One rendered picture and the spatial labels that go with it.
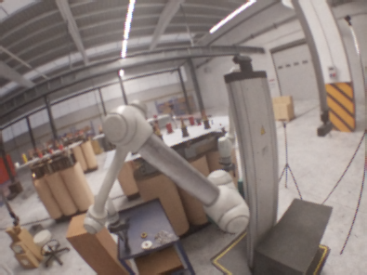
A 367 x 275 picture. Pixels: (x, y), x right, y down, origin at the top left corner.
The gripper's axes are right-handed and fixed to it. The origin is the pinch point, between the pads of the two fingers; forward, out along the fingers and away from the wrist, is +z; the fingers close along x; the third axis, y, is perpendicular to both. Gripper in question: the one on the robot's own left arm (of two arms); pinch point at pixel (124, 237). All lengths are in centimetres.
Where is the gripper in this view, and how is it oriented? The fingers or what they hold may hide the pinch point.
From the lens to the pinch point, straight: 120.4
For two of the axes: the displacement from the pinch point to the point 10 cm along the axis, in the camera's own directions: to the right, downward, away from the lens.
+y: 3.3, 1.2, -9.4
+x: 9.1, -3.0, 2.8
